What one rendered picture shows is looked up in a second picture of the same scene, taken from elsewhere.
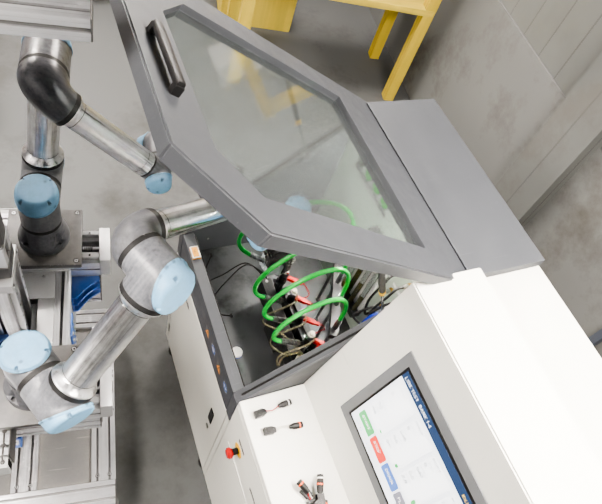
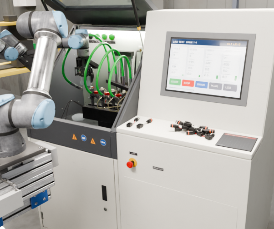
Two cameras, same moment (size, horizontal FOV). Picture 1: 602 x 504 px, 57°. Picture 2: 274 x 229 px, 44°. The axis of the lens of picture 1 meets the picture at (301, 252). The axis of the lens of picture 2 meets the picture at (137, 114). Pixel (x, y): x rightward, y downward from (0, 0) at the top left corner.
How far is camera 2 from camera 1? 1.41 m
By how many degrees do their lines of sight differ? 35
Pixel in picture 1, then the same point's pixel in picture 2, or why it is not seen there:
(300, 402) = (142, 118)
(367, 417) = (173, 79)
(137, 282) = (44, 21)
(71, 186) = not seen: outside the picture
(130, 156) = not seen: outside the picture
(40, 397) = (25, 103)
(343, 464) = (181, 115)
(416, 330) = (162, 22)
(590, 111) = not seen: hidden behind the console
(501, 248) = not seen: hidden behind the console
